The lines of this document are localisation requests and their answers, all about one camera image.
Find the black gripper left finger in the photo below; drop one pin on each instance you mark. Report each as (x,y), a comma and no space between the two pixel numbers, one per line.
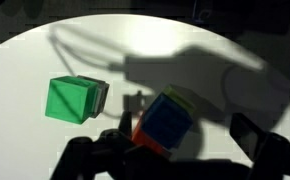
(111,156)

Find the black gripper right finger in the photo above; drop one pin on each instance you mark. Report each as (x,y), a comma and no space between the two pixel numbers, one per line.
(275,160)

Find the green building block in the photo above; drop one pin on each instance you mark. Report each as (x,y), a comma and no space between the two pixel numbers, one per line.
(68,101)

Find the orange building block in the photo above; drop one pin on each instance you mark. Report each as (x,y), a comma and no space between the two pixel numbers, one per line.
(148,140)

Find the blue building block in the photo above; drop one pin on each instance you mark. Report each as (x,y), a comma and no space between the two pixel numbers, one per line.
(166,121)

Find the lime building block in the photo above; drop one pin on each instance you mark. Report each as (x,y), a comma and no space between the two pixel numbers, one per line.
(181,98)

